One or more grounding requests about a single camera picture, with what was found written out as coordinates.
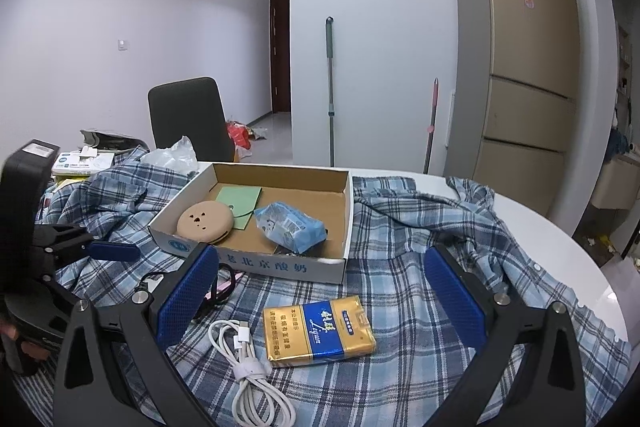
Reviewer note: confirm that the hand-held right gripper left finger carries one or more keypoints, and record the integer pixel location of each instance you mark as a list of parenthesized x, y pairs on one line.
[(185, 297)]

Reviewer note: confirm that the person's left hand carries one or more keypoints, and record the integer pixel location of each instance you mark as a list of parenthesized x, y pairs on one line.
[(7, 330)]

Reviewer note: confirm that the beige cabinet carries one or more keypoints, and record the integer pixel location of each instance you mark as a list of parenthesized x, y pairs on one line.
[(615, 182)]

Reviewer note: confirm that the pile of coloured papers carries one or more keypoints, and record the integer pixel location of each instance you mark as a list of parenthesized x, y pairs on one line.
[(67, 184)]

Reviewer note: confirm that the gold and blue cigarette pack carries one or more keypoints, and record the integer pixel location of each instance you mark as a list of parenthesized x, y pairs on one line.
[(320, 332)]

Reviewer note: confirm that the red plastic bag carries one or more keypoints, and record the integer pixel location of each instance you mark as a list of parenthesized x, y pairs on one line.
[(239, 134)]

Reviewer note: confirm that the wall shelf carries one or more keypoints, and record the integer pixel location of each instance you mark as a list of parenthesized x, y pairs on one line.
[(623, 57)]

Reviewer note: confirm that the blue plaid shirt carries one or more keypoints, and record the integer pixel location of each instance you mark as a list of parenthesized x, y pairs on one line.
[(410, 307)]

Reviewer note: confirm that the light blue tissue packet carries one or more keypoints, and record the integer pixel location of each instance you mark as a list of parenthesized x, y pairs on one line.
[(290, 227)]

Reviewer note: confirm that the dark wooden door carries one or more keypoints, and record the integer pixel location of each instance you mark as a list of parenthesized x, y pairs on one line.
[(280, 57)]

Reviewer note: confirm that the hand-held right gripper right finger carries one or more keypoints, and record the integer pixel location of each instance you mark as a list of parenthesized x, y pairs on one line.
[(455, 297)]

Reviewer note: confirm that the beige round bear pouch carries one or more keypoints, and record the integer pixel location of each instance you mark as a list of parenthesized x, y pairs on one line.
[(202, 222)]

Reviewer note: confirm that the white and blue tissue box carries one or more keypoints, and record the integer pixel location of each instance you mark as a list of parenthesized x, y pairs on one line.
[(75, 162)]

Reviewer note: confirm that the clear plastic bag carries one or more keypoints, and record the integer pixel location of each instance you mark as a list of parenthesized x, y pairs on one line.
[(170, 157)]

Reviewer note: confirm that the dark grey chair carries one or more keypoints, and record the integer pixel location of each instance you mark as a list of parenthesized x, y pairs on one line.
[(185, 117)]

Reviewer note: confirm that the gold refrigerator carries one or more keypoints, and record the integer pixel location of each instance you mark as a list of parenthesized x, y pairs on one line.
[(525, 82)]

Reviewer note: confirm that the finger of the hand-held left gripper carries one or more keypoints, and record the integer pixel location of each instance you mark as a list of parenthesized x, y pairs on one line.
[(112, 251), (55, 289)]

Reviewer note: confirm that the grey bag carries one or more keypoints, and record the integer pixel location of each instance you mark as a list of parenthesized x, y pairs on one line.
[(112, 139)]

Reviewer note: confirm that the blue cloth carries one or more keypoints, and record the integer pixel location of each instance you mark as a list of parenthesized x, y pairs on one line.
[(619, 144)]

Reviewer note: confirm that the cardboard box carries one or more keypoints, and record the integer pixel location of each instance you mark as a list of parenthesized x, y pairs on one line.
[(280, 267)]

